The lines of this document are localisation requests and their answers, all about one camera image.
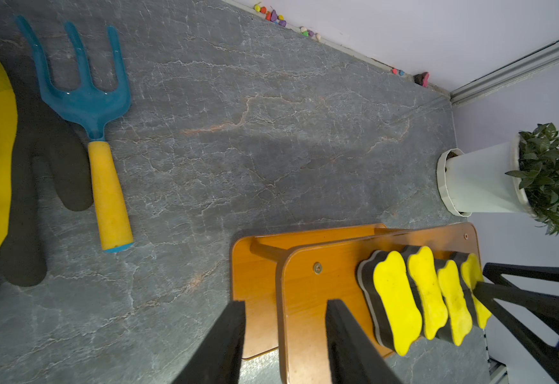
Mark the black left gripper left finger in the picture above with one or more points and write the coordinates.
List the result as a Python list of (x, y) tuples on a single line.
[(218, 359)]

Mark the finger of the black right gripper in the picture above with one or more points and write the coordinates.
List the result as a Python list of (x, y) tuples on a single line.
[(539, 304), (496, 272)]

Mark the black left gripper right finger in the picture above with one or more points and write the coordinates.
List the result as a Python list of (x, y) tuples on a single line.
[(352, 357)]

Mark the yellow eraser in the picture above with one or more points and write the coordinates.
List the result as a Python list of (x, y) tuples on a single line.
[(470, 274), (397, 322), (423, 280), (459, 323)]

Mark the orange wooden two-tier shelf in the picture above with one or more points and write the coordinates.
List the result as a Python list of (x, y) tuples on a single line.
[(286, 280)]

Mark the green potted plant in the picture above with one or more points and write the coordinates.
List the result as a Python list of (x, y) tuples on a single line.
[(538, 174)]

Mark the white plant pot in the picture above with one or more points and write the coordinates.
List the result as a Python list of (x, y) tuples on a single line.
[(477, 182)]

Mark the yellow and black work glove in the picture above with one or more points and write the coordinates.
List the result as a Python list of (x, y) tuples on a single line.
[(29, 129)]

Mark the pink object at wall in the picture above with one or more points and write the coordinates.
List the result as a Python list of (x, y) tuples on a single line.
[(422, 79)]

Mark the teal garden fork yellow handle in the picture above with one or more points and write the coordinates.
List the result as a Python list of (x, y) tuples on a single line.
[(92, 109)]

